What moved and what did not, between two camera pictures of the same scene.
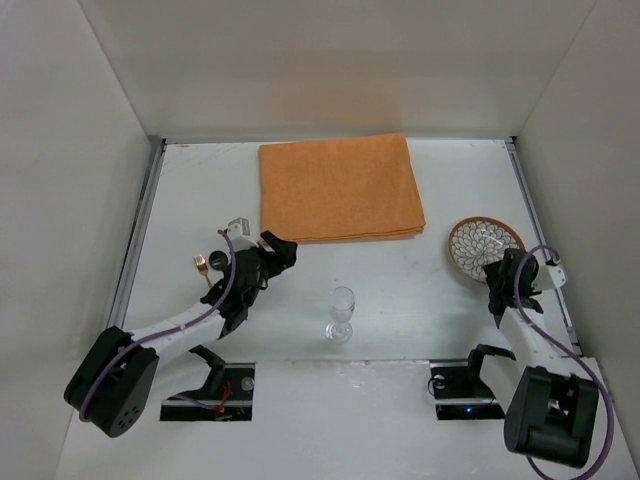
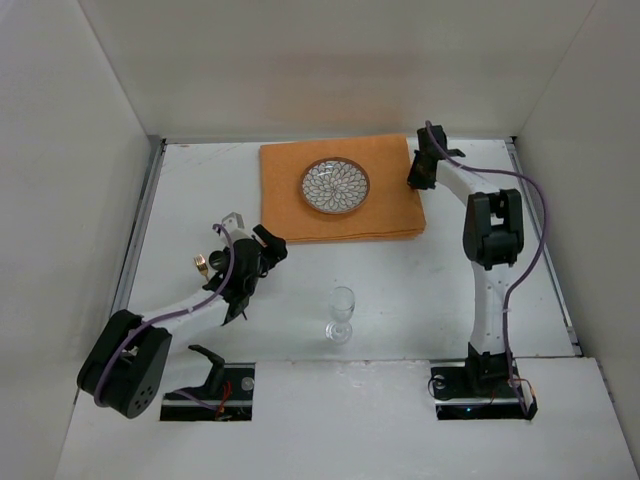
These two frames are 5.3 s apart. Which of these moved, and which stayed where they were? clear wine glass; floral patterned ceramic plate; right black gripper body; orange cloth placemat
Moved: right black gripper body; floral patterned ceramic plate
Stayed: clear wine glass; orange cloth placemat
